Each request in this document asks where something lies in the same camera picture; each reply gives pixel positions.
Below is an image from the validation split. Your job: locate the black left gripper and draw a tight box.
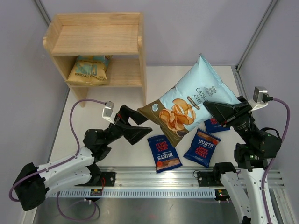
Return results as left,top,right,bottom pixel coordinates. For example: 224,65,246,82
103,105,153,146

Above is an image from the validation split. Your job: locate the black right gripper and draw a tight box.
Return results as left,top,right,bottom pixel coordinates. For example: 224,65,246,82
204,95,259,146

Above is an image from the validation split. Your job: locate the light blue cassava chips bag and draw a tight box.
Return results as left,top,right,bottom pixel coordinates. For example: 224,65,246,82
138,55,240,147

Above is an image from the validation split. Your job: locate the yellow kettle chips bag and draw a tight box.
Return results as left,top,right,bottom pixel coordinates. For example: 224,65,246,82
65,55,112,86

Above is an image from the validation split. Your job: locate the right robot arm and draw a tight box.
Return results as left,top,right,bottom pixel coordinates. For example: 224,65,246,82
204,93,282,224

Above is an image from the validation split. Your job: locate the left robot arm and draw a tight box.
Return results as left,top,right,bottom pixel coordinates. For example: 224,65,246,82
9,105,152,211

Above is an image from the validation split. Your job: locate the wooden two-tier shelf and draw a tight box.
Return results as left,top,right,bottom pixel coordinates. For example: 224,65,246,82
43,12,147,105

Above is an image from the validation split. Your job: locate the blue Burts bag right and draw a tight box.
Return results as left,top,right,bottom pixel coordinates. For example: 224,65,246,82
204,118,230,133

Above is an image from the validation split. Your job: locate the blue burts bag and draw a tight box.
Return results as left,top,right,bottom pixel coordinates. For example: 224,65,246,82
147,135,183,173
204,118,230,133
183,128,221,168

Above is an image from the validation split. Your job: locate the blue Burts bag left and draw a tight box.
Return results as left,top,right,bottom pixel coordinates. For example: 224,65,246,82
147,135,183,173

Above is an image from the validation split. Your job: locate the blue Burts bag middle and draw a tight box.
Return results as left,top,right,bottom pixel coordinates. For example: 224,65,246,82
183,128,221,168

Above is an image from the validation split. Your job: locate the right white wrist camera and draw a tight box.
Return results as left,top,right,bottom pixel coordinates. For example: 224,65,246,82
248,86,273,111

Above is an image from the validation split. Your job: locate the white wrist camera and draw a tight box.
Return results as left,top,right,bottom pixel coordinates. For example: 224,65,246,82
248,86,273,111
102,101,114,124

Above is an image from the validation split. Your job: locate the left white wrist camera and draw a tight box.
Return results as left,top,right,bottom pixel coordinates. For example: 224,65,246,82
102,101,114,124

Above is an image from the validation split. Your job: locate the aluminium mounting rail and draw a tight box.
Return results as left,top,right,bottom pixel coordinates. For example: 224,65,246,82
49,166,285,189

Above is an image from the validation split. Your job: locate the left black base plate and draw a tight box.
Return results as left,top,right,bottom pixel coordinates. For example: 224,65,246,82
92,171,116,187

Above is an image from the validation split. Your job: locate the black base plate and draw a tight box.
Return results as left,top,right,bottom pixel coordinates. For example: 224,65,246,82
192,170,223,187
92,171,116,187

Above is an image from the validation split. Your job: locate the white slotted cable duct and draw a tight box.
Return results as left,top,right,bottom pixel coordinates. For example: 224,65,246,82
59,188,228,198

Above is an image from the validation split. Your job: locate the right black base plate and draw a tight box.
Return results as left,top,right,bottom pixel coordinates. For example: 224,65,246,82
192,170,223,187

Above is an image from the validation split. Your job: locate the right aluminium frame post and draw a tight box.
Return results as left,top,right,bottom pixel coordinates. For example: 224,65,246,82
235,0,280,72

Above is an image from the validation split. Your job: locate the aluminium frame post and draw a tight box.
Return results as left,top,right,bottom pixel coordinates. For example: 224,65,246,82
32,0,51,26
235,0,280,72

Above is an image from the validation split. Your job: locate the left aluminium frame post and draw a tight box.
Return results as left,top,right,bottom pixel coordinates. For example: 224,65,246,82
32,0,51,26

